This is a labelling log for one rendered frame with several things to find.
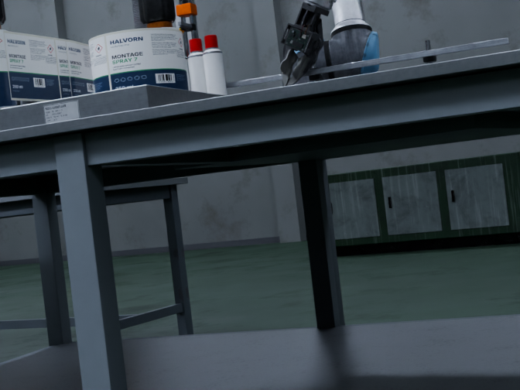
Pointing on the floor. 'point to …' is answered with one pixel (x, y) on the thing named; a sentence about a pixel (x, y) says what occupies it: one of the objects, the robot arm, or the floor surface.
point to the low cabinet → (427, 206)
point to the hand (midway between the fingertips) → (289, 82)
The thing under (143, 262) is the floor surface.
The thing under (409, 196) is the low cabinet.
